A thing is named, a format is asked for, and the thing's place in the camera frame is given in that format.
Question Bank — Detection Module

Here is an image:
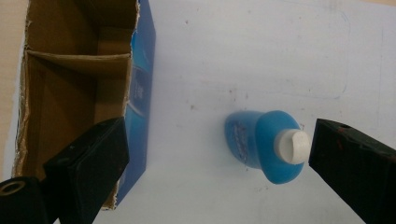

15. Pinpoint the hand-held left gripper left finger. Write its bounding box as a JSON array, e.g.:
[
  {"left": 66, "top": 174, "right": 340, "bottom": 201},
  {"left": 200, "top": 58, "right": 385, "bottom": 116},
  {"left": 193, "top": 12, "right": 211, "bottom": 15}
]
[{"left": 42, "top": 116, "right": 131, "bottom": 224}]

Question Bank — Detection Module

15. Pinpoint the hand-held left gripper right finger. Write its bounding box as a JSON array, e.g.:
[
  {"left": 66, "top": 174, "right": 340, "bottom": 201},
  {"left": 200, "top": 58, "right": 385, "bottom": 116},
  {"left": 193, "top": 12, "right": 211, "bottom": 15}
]
[{"left": 307, "top": 118, "right": 396, "bottom": 224}]

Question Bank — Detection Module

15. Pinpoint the blue cardboard box with divider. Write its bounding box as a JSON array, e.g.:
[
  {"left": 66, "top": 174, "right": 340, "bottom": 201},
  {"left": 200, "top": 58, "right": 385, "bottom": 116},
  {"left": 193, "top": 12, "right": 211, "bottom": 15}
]
[{"left": 11, "top": 0, "right": 157, "bottom": 211}]

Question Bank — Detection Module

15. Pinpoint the blue bottle with white cap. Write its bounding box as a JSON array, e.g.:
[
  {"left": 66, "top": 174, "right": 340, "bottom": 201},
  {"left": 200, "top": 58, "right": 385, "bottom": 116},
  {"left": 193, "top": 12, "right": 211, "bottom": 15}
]
[{"left": 223, "top": 109, "right": 312, "bottom": 185}]

